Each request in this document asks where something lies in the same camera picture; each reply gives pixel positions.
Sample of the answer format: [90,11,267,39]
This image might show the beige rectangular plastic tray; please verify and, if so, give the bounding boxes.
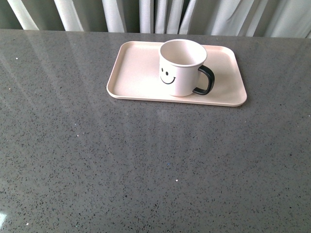
[106,41,247,107]

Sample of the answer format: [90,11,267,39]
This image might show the white smiley mug black handle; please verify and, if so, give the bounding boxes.
[158,39,215,97]

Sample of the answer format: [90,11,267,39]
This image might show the white pleated curtain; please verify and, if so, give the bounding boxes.
[0,0,311,38]

